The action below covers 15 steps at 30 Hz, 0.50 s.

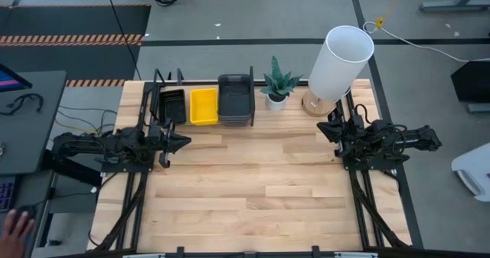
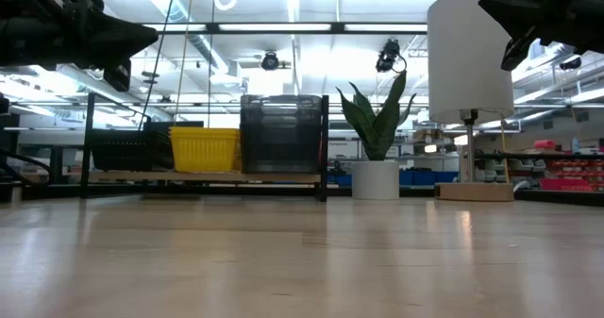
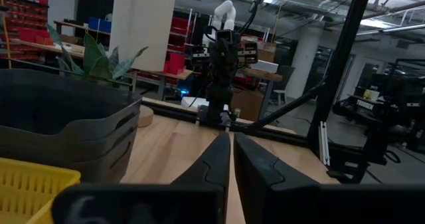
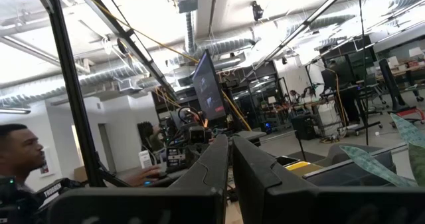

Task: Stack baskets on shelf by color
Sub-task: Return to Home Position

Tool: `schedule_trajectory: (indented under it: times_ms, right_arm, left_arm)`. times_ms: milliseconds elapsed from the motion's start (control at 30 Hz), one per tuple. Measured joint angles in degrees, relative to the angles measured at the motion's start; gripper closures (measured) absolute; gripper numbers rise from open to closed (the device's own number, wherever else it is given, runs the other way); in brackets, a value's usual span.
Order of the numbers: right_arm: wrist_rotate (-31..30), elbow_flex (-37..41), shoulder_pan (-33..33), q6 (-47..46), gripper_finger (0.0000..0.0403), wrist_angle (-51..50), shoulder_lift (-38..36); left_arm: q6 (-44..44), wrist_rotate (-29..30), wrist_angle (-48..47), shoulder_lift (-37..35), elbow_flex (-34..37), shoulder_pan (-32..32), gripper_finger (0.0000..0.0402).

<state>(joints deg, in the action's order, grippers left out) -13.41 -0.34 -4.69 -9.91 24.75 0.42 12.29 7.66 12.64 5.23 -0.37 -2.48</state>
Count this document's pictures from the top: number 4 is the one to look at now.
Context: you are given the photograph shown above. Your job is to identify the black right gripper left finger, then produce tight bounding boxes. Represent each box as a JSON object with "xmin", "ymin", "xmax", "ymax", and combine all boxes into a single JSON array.
[{"xmin": 48, "ymin": 134, "xmax": 230, "ymax": 224}]

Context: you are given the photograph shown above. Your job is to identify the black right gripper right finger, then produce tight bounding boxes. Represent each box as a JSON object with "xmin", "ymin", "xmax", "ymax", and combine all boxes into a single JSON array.
[{"xmin": 232, "ymin": 136, "xmax": 425, "ymax": 224}]

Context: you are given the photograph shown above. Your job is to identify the yellow plastic basket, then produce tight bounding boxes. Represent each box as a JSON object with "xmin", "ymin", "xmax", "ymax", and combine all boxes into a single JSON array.
[{"xmin": 284, "ymin": 160, "xmax": 325, "ymax": 177}]

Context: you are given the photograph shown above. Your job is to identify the black plastic basket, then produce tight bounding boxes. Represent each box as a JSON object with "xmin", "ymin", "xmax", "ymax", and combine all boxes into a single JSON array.
[{"xmin": 303, "ymin": 150, "xmax": 398, "ymax": 187}]

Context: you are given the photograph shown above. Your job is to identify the black computer mouse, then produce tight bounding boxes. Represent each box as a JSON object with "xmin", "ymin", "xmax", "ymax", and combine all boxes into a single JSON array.
[{"xmin": 142, "ymin": 173, "xmax": 169, "ymax": 187}]

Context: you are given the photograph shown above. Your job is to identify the person's hand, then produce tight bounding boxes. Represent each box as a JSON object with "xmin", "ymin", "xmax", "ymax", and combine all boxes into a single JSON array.
[{"xmin": 124, "ymin": 166, "xmax": 163, "ymax": 187}]

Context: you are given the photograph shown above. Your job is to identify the person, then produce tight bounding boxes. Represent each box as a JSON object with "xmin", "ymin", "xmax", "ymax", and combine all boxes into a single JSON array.
[
  {"xmin": 137, "ymin": 120, "xmax": 164, "ymax": 152},
  {"xmin": 0, "ymin": 123, "xmax": 46, "ymax": 193},
  {"xmin": 327, "ymin": 59, "xmax": 361, "ymax": 126}
]

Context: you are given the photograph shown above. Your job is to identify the white bottle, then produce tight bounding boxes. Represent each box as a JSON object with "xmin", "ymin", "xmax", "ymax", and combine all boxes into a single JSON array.
[{"xmin": 138, "ymin": 150, "xmax": 153, "ymax": 169}]

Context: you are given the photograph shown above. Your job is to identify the black computer monitor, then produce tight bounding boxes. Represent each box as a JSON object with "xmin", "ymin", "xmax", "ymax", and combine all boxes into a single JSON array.
[{"xmin": 192, "ymin": 49, "xmax": 227, "ymax": 121}]

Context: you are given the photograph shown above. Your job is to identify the grey door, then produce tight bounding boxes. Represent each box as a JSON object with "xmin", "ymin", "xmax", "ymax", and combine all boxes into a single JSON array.
[{"xmin": 98, "ymin": 123, "xmax": 118, "ymax": 173}]

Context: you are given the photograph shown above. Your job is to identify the brown cardboard box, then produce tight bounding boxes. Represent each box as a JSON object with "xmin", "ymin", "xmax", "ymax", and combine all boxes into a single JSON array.
[{"xmin": 73, "ymin": 166, "xmax": 88, "ymax": 183}]

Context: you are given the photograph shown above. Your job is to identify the green plant in white pot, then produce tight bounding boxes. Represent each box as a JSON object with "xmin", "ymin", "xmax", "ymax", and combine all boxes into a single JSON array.
[{"xmin": 338, "ymin": 112, "xmax": 425, "ymax": 188}]

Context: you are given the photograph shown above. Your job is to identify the black ceiling light track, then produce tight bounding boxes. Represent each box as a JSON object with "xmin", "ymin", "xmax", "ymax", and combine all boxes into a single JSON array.
[{"xmin": 240, "ymin": 0, "xmax": 356, "ymax": 82}]

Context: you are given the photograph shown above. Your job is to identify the red stool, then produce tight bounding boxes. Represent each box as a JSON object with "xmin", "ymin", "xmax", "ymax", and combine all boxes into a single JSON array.
[{"xmin": 396, "ymin": 106, "xmax": 425, "ymax": 126}]

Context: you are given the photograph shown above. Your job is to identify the thin black stand pole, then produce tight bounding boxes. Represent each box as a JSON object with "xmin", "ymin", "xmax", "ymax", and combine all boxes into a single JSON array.
[{"xmin": 351, "ymin": 0, "xmax": 383, "ymax": 148}]

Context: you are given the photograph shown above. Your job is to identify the long ceiling light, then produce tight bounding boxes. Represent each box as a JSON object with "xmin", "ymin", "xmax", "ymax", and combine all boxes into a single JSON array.
[{"xmin": 0, "ymin": 107, "xmax": 31, "ymax": 115}]

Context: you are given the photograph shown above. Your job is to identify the black frame brace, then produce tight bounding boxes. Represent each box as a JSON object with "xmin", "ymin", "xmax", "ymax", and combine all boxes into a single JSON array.
[{"xmin": 96, "ymin": 150, "xmax": 133, "ymax": 187}]

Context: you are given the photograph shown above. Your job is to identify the silver ventilation duct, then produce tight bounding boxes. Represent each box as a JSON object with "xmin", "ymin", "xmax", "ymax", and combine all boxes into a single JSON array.
[{"xmin": 194, "ymin": 37, "xmax": 258, "ymax": 59}]

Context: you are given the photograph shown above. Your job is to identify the yellow hanging cable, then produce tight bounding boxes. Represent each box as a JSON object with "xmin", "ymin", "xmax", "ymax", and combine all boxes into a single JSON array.
[{"xmin": 71, "ymin": 0, "xmax": 252, "ymax": 132}]

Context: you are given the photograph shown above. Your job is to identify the black overhead frame beam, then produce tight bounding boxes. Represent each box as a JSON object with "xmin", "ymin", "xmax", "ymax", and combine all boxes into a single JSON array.
[{"xmin": 78, "ymin": 0, "xmax": 177, "ymax": 99}]

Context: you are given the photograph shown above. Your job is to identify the black frame post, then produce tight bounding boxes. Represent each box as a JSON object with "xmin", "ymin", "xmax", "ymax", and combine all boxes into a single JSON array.
[{"xmin": 42, "ymin": 0, "xmax": 106, "ymax": 187}]

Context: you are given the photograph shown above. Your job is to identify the black ceiling camera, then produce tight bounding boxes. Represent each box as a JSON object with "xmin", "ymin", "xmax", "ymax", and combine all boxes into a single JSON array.
[{"xmin": 251, "ymin": 0, "xmax": 264, "ymax": 21}]

